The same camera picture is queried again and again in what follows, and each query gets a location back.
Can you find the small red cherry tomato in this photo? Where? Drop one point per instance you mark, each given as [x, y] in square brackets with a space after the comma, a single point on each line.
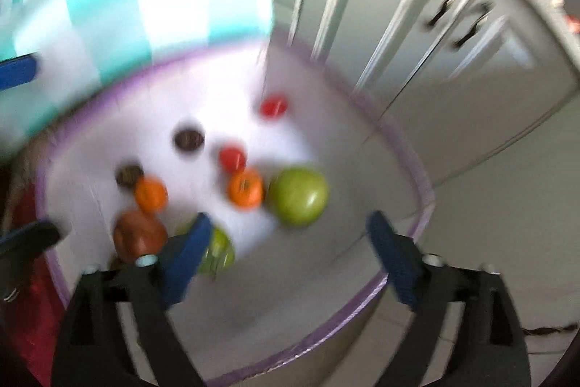
[273, 106]
[232, 158]

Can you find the small green fruit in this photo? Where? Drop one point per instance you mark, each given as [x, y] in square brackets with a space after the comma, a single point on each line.
[220, 251]

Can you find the small dark round fruit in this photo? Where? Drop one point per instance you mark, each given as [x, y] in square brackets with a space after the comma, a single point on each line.
[188, 140]
[129, 175]

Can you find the blurred colourful item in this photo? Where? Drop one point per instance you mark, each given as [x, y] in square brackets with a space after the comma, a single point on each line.
[558, 1]

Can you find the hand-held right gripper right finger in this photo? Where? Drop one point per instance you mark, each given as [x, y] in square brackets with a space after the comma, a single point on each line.
[394, 260]

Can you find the large green apple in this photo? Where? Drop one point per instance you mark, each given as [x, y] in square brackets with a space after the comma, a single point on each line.
[299, 196]

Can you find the white cabinet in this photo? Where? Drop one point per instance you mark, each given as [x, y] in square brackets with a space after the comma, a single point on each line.
[408, 29]

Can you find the small orange tangerine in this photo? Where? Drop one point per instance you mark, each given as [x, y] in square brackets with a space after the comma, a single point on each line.
[244, 187]
[151, 194]

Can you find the white box with purple rim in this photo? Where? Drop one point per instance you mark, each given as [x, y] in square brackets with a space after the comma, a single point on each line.
[290, 301]

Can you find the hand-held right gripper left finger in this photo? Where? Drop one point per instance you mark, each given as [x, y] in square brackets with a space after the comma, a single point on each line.
[183, 260]

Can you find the large red tomato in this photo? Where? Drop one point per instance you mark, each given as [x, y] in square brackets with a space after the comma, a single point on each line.
[136, 235]

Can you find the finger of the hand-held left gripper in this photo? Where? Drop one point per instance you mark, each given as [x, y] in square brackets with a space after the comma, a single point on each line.
[25, 242]
[16, 73]

